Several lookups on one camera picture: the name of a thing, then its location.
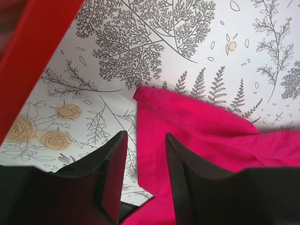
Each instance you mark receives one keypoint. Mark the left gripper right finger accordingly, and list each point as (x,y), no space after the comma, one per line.
(206,194)

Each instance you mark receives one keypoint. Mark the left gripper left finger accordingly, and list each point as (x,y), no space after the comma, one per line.
(85,192)

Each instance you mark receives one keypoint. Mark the magenta t-shirt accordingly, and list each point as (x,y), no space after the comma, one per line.
(216,134)

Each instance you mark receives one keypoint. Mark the floral patterned table mat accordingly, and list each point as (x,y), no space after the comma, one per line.
(241,55)

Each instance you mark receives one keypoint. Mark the red plastic bin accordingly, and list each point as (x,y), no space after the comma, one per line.
(41,28)

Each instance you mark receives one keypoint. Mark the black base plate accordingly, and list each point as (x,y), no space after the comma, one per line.
(127,209)

